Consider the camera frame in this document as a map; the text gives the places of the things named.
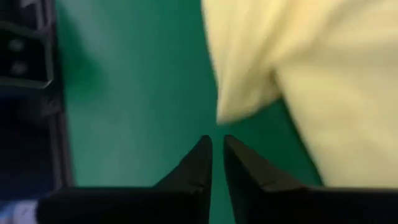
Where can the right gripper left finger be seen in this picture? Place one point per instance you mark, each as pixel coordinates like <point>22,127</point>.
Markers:
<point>140,205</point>

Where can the yellow garment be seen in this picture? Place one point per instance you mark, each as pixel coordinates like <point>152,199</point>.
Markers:
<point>326,77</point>

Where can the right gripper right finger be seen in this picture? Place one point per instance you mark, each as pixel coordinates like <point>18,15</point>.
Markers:
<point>311,205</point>

